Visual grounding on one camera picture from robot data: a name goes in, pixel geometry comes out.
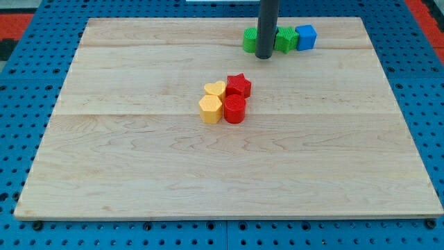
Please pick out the yellow heart block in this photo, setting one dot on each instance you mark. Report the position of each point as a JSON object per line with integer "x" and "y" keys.
{"x": 217, "y": 89}

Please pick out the green round block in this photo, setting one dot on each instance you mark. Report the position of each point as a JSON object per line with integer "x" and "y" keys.
{"x": 249, "y": 39}

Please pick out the yellow hexagon block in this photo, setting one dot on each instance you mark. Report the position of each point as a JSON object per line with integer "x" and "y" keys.
{"x": 210, "y": 109}

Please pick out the green star block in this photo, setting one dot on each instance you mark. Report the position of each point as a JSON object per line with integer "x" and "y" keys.
{"x": 286, "y": 39}

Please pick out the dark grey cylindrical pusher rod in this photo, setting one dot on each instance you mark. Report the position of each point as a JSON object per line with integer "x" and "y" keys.
{"x": 266, "y": 28}

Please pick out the light wooden board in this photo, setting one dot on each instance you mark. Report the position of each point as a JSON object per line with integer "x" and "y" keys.
{"x": 323, "y": 136}

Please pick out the blue cube block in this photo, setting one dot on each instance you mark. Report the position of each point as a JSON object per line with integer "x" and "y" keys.
{"x": 307, "y": 37}

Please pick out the red star block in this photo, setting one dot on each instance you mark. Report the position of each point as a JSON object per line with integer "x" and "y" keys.
{"x": 238, "y": 84}

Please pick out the red cylinder block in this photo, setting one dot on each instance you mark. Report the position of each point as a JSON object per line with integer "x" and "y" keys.
{"x": 234, "y": 108}

